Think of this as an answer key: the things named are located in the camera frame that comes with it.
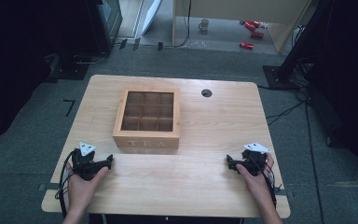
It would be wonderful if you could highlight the wooden tea box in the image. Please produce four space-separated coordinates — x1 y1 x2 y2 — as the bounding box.
112 87 181 150

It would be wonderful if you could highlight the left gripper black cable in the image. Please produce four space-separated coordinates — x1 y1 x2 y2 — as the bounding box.
54 148 76 219

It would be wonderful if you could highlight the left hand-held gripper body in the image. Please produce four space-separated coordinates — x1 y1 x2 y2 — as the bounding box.
71 141 107 182

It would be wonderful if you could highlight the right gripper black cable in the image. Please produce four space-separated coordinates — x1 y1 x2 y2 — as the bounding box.
251 157 283 210

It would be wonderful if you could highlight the white board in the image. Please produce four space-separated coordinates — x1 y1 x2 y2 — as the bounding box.
141 0 163 35

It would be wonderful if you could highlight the hanging black cable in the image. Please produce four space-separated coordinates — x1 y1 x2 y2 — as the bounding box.
162 0 193 49

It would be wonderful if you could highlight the long black floor cable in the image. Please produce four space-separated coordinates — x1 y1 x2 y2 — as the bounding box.
303 92 325 224

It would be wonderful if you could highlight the grey mug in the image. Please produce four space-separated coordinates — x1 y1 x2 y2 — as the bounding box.
198 18 210 32

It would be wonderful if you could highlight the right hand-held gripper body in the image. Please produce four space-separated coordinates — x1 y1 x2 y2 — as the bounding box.
241 142 271 177

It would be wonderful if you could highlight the person's left hand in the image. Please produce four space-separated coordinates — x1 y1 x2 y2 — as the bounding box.
66 161 109 217

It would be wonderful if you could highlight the black angled floor tape mark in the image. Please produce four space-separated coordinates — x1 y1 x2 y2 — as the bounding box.
62 99 76 118

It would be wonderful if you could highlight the black floor base plate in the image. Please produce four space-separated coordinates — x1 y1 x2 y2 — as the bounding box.
45 53 91 82

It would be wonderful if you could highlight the dark curtain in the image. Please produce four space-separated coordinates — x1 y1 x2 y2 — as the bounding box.
0 0 91 149
307 0 358 188

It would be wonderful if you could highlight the person's right hand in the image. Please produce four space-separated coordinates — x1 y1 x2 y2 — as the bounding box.
235 153 276 207

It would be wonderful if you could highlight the black stand with base plate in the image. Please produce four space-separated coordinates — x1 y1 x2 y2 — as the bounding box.
262 0 335 91

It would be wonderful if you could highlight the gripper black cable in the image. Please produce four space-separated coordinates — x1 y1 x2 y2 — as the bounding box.
251 157 283 210
54 148 76 219

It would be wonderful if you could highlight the dark cabinet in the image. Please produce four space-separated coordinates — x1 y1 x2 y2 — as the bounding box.
85 0 124 54

